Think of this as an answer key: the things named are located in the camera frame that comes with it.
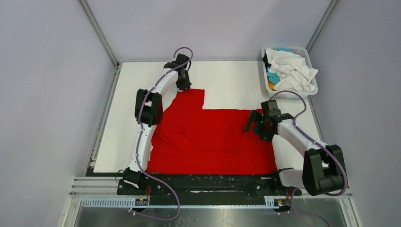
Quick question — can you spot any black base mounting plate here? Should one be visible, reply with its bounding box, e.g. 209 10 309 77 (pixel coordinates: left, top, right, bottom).
116 174 294 206

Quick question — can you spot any black garment in basket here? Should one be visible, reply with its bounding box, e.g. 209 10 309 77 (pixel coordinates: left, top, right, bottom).
262 53 271 70

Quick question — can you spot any white slotted cable duct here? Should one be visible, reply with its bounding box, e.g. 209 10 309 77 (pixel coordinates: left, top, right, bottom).
79 195 292 210

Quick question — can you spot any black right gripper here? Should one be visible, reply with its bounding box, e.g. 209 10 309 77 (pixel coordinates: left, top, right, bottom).
243 109 275 142

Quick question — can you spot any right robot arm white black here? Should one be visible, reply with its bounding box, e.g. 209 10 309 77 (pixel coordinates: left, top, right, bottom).
244 100 348 196

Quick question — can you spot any red t shirt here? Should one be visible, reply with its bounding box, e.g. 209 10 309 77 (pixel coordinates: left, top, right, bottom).
148 89 277 175

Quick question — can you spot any white t shirt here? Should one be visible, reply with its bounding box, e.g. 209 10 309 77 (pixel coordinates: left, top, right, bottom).
266 48 318 93

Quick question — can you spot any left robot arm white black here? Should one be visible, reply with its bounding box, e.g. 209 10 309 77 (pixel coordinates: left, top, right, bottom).
122 54 192 194

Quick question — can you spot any orange garment in basket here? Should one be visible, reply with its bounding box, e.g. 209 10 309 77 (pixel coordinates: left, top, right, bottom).
268 81 274 91

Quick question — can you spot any teal garment in basket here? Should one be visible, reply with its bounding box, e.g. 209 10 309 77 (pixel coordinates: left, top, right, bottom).
266 48 294 85

